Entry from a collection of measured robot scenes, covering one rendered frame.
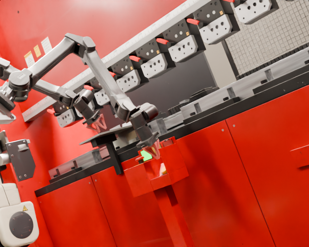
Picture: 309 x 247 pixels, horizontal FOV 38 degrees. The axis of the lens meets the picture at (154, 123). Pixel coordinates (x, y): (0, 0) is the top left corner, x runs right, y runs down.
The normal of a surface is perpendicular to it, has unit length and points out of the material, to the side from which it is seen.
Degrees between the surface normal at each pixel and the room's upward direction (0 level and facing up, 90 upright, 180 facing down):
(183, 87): 90
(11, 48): 90
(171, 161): 90
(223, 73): 90
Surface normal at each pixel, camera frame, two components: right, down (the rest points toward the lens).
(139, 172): -0.49, 0.11
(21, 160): 0.72, -0.33
